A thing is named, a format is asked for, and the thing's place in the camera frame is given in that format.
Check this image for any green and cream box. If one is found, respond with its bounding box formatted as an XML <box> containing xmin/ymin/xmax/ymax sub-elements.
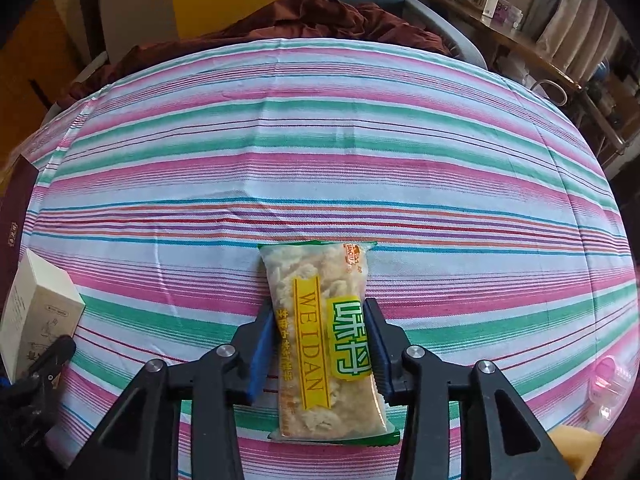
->
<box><xmin>0</xmin><ymin>247</ymin><xmax>86</xmax><ymax>383</ymax></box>

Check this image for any wooden desk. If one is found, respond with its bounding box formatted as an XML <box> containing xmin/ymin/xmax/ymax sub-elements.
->
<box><xmin>430</xmin><ymin>0</ymin><xmax>640</xmax><ymax>161</ymax></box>

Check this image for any clear rice cracker packet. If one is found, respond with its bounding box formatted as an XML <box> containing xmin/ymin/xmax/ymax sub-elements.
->
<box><xmin>257</xmin><ymin>241</ymin><xmax>401</xmax><ymax>446</ymax></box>

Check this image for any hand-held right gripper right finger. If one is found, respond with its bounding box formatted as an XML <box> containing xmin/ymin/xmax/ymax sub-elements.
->
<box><xmin>362</xmin><ymin>297</ymin><xmax>576</xmax><ymax>480</ymax></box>

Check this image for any wooden wardrobe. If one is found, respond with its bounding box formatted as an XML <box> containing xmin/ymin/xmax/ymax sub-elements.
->
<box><xmin>0</xmin><ymin>0</ymin><xmax>91</xmax><ymax>161</ymax></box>

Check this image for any striped side curtain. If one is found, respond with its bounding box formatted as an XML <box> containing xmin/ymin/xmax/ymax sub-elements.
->
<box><xmin>535</xmin><ymin>0</ymin><xmax>631</xmax><ymax>86</ymax></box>

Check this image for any dark red blanket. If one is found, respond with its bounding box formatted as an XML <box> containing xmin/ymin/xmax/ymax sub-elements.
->
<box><xmin>70</xmin><ymin>0</ymin><xmax>453</xmax><ymax>101</ymax></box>

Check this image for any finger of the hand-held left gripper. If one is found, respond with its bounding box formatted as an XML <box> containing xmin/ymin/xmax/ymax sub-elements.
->
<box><xmin>17</xmin><ymin>335</ymin><xmax>76</xmax><ymax>396</ymax></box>

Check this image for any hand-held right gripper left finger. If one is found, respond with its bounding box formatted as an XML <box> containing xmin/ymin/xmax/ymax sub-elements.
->
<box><xmin>67</xmin><ymin>305</ymin><xmax>278</xmax><ymax>480</ymax></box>

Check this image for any purple carton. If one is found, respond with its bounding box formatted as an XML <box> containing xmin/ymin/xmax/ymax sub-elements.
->
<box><xmin>495</xmin><ymin>2</ymin><xmax>526</xmax><ymax>31</ymax></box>

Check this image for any yellow cake packet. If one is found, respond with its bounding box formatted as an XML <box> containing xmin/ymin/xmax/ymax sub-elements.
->
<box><xmin>547</xmin><ymin>425</ymin><xmax>601</xmax><ymax>480</ymax></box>

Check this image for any clear plastic container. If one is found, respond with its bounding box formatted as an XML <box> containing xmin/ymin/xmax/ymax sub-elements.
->
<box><xmin>590</xmin><ymin>355</ymin><xmax>633</xmax><ymax>421</ymax></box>

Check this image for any grey chair armrest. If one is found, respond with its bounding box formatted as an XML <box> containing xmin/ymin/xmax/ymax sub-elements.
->
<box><xmin>405</xmin><ymin>0</ymin><xmax>488</xmax><ymax>68</ymax></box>

